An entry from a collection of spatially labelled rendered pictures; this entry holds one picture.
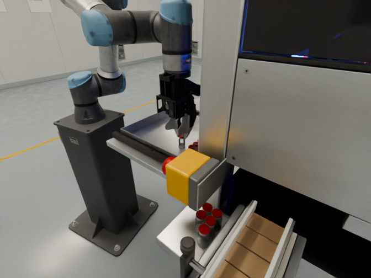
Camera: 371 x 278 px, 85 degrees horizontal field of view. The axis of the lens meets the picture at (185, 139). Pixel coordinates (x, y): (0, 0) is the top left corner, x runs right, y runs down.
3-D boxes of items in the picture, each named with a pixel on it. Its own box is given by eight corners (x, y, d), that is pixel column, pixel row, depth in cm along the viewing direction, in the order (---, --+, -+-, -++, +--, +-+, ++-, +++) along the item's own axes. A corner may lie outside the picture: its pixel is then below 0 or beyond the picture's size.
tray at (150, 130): (240, 138, 73) (241, 129, 71) (197, 176, 56) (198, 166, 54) (170, 114, 91) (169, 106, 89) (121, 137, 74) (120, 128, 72)
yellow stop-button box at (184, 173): (217, 189, 41) (220, 160, 37) (196, 212, 36) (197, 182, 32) (187, 174, 45) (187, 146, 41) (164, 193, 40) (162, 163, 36)
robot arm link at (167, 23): (178, 1, 51) (200, -1, 45) (179, 49, 57) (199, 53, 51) (150, 0, 47) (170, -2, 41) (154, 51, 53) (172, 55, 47)
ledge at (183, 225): (247, 235, 43) (249, 230, 42) (215, 292, 34) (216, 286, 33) (194, 203, 50) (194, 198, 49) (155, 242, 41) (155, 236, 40)
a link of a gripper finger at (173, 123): (162, 138, 65) (162, 112, 59) (174, 132, 69) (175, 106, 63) (169, 143, 63) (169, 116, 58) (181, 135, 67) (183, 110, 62)
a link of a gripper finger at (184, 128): (174, 145, 62) (171, 117, 58) (186, 137, 66) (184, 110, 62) (182, 148, 60) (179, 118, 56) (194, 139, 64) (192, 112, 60)
